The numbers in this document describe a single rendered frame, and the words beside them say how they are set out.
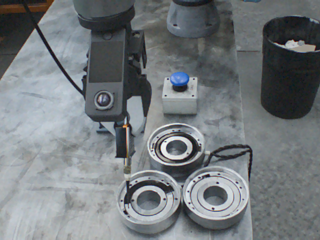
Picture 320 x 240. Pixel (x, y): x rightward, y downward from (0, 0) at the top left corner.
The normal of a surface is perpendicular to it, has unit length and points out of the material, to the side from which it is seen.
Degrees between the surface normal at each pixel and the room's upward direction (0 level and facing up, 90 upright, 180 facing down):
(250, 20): 0
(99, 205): 0
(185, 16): 73
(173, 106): 90
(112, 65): 32
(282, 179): 0
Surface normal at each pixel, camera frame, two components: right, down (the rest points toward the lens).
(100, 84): -0.10, -0.26
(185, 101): -0.10, 0.68
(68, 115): -0.07, -0.73
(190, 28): -0.15, 0.43
